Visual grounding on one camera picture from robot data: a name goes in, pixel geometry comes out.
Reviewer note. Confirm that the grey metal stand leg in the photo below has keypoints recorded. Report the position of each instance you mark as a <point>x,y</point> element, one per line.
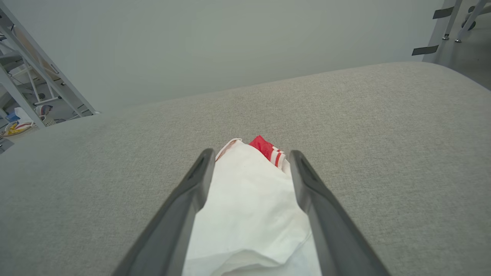
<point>446,37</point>
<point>470,19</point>

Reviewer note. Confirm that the grey metal partition post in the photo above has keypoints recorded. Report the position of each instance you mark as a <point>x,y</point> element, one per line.
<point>57,71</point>

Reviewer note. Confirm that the red white basketball jersey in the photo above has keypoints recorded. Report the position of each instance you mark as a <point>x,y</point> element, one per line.
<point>249,207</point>

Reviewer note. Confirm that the white red yellow bag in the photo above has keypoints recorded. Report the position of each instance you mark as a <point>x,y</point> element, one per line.
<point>17,128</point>

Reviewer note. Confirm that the grey fabric sofa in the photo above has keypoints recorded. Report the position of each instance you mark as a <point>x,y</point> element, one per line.
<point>345,126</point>

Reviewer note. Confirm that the grey metal rack frame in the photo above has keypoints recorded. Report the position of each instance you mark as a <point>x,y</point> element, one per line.
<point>23,99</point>

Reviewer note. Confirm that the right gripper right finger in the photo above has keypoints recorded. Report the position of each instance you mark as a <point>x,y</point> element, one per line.
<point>326,222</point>

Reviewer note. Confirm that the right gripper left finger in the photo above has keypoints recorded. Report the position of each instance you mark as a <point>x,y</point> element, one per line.
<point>180,214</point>

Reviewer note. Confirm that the white partition panel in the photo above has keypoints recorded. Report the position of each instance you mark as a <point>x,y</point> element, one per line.
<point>230,46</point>

